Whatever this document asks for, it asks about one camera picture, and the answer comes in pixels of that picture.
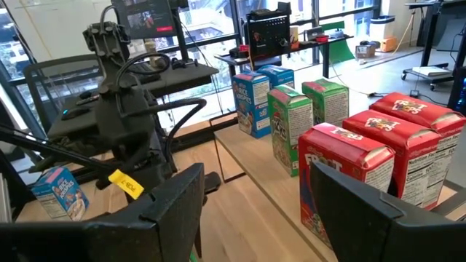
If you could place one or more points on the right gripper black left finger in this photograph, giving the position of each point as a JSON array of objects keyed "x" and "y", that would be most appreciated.
[{"x": 164, "y": 225}]

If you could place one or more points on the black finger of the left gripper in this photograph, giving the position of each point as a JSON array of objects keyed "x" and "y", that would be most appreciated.
[{"x": 213, "y": 183}]

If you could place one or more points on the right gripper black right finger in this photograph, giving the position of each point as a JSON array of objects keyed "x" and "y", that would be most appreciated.
[{"x": 353, "y": 222}]

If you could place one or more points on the green Apple Jacks cereal box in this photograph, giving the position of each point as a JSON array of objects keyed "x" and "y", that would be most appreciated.
[
  {"x": 291, "y": 123},
  {"x": 193, "y": 257},
  {"x": 327, "y": 102}
]

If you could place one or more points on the red Froot Loops cereal box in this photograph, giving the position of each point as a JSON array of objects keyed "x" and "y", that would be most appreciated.
[
  {"x": 338, "y": 153},
  {"x": 393, "y": 134},
  {"x": 411, "y": 109}
]

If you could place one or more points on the blue Rice Krispies cereal box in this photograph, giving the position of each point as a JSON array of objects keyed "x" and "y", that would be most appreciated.
[
  {"x": 278, "y": 74},
  {"x": 251, "y": 105},
  {"x": 62, "y": 196}
]

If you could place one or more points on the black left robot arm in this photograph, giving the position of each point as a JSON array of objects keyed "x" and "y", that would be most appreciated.
[{"x": 123, "y": 120}]

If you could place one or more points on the wooden shelf black metal legs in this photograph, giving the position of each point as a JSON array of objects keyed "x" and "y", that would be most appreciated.
[{"x": 255, "y": 160}]

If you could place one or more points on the yellow label tag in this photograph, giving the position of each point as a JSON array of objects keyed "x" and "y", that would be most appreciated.
[{"x": 125, "y": 183}]

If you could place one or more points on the grey side desk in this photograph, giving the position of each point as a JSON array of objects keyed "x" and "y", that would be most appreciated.
[{"x": 182, "y": 78}]

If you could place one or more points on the black computer mouse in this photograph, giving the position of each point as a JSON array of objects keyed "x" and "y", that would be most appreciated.
[{"x": 74, "y": 113}]

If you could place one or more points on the black perforated equipment box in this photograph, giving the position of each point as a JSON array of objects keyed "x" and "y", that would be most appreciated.
[{"x": 267, "y": 36}]

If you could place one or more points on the black narrow table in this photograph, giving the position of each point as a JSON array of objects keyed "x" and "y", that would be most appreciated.
[{"x": 325, "y": 62}]

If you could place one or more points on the low rolling cart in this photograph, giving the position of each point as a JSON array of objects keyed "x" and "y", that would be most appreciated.
[{"x": 431, "y": 71}]

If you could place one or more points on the small cardboard box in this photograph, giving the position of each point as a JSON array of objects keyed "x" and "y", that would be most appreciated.
[{"x": 365, "y": 51}]

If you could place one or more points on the green panel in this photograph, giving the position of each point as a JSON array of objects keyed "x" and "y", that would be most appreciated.
[{"x": 340, "y": 51}]

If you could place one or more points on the black computer monitor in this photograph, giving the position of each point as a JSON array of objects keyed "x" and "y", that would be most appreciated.
[{"x": 145, "y": 18}]

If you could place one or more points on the small red bowl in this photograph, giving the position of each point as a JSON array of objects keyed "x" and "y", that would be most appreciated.
[{"x": 322, "y": 38}]

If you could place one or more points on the small orange box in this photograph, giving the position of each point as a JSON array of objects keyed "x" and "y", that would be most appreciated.
[{"x": 389, "y": 44}]

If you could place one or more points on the white waste bin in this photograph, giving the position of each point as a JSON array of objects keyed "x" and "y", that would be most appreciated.
[{"x": 382, "y": 29}]

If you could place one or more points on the black standing desk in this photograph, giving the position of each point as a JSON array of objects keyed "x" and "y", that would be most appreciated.
[{"x": 429, "y": 32}]

